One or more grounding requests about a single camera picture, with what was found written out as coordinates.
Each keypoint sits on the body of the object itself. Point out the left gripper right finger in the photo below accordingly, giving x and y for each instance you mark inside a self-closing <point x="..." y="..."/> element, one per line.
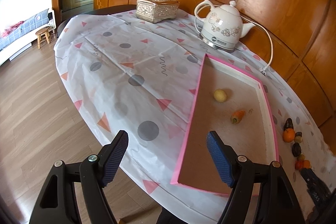
<point x="277" y="202"/>

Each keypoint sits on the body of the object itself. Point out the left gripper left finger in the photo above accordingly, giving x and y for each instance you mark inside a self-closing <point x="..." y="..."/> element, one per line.
<point x="57" y="202"/>

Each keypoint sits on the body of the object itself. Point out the small red tomato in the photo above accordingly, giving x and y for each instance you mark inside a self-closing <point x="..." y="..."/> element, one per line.
<point x="298" y="165"/>

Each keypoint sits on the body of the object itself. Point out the dark brown passion fruit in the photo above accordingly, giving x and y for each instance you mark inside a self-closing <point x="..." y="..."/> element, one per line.
<point x="296" y="150"/>

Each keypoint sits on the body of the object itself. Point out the small green-yellow fruit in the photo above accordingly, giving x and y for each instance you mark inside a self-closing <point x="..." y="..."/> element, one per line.
<point x="298" y="139"/>

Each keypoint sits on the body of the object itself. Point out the orange tangerine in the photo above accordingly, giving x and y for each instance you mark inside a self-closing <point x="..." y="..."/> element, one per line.
<point x="306" y="164"/>
<point x="288" y="135"/>

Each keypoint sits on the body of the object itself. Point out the dark eggplant piece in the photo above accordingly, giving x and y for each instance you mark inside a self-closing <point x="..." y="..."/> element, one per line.
<point x="288" y="124"/>

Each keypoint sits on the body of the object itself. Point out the small orange carrot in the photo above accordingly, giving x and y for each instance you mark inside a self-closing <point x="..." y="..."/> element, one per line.
<point x="237" y="116"/>

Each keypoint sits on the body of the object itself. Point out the small yellow round fruit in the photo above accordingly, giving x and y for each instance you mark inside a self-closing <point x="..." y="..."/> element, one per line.
<point x="220" y="95"/>

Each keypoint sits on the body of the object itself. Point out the pink-edged shallow tray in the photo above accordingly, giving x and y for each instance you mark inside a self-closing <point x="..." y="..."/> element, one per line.
<point x="254" y="137"/>

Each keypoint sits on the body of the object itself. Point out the patterned white tablecloth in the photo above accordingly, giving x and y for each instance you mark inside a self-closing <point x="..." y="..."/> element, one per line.
<point x="122" y="73"/>

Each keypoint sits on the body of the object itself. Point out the small wooden stool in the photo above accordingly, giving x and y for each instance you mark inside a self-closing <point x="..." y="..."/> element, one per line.
<point x="43" y="32"/>

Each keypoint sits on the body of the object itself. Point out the bed with plaid blanket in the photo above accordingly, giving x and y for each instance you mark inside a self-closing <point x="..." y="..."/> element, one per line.
<point x="21" y="38"/>

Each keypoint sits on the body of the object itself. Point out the white ceramic electric kettle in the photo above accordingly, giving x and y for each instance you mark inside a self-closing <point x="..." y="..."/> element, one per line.
<point x="222" y="25"/>

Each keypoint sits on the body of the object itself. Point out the woven tissue box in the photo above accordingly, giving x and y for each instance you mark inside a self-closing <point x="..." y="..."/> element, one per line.
<point x="155" y="11"/>

